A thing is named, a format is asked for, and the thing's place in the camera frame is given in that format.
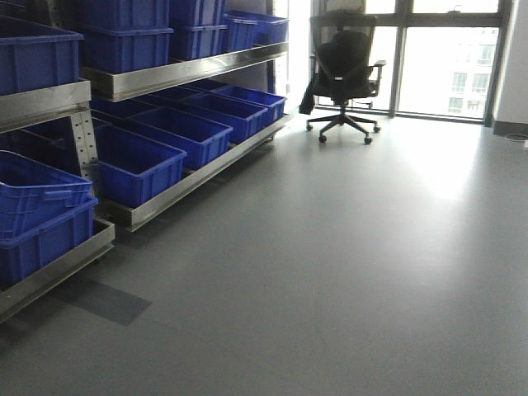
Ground blue crate on rack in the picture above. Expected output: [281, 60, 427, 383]
[94, 125, 186, 208]

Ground black office chair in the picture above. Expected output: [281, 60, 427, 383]
[299, 11, 386, 145]

